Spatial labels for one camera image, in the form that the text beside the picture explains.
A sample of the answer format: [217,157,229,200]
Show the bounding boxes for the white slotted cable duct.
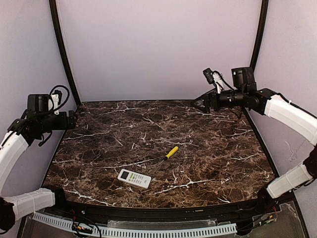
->
[32,212,237,238]

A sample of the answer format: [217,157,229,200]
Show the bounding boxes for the white remote control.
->
[117,169,152,189]

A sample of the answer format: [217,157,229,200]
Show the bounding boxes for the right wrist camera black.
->
[203,68,215,85]

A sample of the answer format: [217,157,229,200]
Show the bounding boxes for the black table front rail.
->
[66,199,258,223]

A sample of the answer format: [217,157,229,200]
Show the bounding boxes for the yellow handled screwdriver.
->
[159,146,179,164]

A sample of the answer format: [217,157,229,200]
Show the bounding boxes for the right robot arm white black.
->
[197,67,317,214]

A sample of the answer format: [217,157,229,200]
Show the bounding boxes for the right black frame post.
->
[250,0,269,71]

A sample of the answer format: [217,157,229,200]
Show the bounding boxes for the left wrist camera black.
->
[48,90,62,110]

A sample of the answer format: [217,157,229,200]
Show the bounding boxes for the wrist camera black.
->
[203,68,215,85]
[48,90,62,110]

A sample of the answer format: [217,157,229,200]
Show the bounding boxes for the black frame post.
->
[49,0,81,107]
[250,0,269,71]

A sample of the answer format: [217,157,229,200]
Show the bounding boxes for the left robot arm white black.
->
[0,85,77,235]

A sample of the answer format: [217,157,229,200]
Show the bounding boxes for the left black frame post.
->
[49,0,81,107]

